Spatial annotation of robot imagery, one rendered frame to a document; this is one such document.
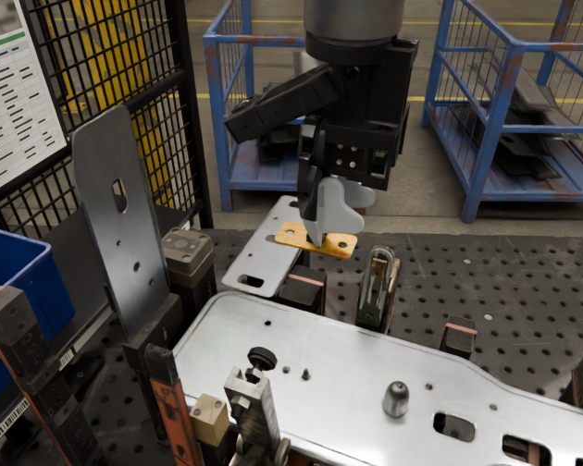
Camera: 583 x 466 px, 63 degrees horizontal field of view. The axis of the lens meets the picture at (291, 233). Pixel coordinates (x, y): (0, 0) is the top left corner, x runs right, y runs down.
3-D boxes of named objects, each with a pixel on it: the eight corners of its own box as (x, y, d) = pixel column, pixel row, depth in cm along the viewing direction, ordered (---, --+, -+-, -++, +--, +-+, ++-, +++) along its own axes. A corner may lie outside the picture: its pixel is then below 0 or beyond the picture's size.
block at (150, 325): (201, 396, 98) (179, 294, 79) (169, 449, 90) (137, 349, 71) (189, 391, 99) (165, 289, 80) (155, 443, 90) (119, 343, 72)
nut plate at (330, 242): (358, 239, 52) (359, 230, 51) (348, 261, 49) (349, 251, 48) (286, 222, 54) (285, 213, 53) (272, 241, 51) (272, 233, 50)
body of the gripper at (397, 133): (384, 200, 41) (407, 57, 33) (290, 180, 43) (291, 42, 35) (401, 158, 46) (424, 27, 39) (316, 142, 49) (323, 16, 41)
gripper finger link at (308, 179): (310, 229, 44) (316, 141, 39) (294, 226, 44) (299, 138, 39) (326, 205, 48) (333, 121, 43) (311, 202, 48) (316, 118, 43)
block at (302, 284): (329, 364, 104) (338, 271, 87) (313, 408, 96) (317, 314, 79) (290, 351, 107) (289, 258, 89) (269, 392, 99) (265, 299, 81)
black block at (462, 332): (450, 411, 96) (488, 314, 77) (443, 461, 88) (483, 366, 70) (410, 398, 98) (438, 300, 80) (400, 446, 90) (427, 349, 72)
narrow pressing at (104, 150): (173, 294, 80) (130, 100, 58) (130, 346, 71) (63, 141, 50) (169, 292, 80) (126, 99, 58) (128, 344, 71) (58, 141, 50)
